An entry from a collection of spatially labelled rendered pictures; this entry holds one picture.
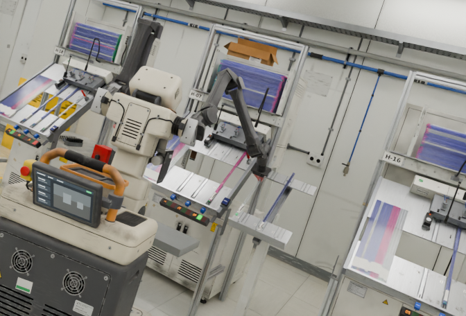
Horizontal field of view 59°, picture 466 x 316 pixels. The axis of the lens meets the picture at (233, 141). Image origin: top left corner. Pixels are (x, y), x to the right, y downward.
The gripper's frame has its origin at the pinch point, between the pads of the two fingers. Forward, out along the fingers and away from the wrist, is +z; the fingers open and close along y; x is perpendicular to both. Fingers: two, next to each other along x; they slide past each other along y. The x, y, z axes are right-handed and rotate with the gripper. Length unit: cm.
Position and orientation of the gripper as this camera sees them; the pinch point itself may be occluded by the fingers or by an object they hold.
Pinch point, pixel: (260, 179)
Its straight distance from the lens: 240.5
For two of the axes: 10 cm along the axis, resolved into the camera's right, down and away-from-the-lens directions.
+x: -4.8, 5.9, -6.5
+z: 0.0, 7.4, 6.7
